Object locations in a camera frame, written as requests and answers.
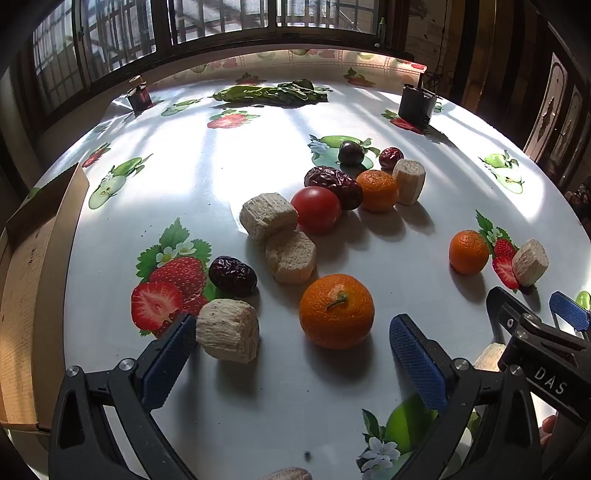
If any red tomato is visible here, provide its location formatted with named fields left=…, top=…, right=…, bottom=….
left=290, top=186, right=343, bottom=235

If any large wrinkled red date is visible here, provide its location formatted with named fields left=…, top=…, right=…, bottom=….
left=304, top=166, right=363, bottom=210

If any mandarin orange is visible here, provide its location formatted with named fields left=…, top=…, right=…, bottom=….
left=449, top=230, right=490, bottom=276
left=298, top=274, right=375, bottom=350
left=355, top=169, right=400, bottom=213

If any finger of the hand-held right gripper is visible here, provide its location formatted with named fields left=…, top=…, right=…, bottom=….
left=549, top=291, right=591, bottom=332
left=486, top=286, right=542, bottom=344

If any barred window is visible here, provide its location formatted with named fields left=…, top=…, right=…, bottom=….
left=18, top=0, right=407, bottom=121

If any black device right back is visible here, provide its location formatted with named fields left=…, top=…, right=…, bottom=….
left=398, top=84, right=441, bottom=127

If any small red date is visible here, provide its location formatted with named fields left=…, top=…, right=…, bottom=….
left=379, top=147, right=405, bottom=169

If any dark red date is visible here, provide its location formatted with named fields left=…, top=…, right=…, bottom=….
left=208, top=256, right=258, bottom=298

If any hanging dark cord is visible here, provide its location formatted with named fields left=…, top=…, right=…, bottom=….
left=425, top=0, right=451, bottom=100

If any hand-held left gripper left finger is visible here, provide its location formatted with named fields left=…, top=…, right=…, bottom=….
left=48, top=312, right=199, bottom=480

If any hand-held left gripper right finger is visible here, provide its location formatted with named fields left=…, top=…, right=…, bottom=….
left=389, top=314, right=541, bottom=480

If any green leafy vegetable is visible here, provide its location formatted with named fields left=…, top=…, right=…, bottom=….
left=211, top=79, right=329, bottom=108

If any small red bottle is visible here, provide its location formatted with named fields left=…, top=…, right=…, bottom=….
left=127, top=75, right=153, bottom=114

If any dark purple plum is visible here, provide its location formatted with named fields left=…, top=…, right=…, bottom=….
left=338, top=141, right=365, bottom=167

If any person's right hand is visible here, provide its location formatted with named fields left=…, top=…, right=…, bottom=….
left=541, top=414, right=560, bottom=449

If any brown cardboard box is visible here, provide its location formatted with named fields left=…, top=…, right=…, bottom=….
left=0, top=162, right=90, bottom=435

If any fruit print tablecloth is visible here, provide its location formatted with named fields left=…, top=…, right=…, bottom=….
left=62, top=48, right=591, bottom=480

